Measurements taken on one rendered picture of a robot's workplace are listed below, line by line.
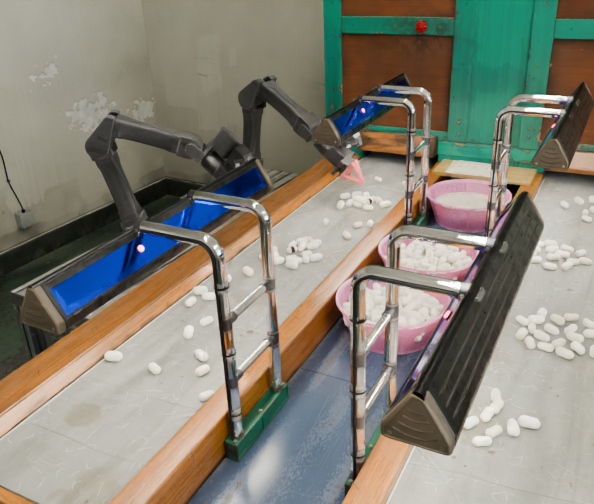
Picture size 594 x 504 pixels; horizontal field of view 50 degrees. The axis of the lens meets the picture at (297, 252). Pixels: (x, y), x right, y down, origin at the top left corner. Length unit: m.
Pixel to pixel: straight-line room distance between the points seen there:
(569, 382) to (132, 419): 0.84
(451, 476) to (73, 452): 0.65
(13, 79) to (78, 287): 2.68
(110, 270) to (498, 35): 1.65
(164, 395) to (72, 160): 2.70
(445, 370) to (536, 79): 1.69
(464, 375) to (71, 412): 0.81
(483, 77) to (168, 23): 2.25
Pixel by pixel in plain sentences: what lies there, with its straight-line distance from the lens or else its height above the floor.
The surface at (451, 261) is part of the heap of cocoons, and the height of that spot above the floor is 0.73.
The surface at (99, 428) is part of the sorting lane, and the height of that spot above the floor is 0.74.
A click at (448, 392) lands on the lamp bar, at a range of 0.72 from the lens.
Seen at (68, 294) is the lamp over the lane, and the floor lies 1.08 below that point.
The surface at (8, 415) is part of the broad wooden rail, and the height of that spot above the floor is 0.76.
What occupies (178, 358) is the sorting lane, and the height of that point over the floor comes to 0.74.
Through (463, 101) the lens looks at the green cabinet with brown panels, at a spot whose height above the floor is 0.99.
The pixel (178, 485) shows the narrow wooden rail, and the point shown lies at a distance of 1.14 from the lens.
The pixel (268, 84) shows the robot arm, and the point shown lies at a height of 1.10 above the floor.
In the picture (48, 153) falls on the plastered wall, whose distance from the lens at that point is 3.76.
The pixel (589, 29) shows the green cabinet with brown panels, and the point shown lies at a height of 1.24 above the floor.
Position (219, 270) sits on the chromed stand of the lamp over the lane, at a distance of 1.02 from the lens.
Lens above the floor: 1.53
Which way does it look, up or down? 26 degrees down
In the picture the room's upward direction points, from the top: 3 degrees counter-clockwise
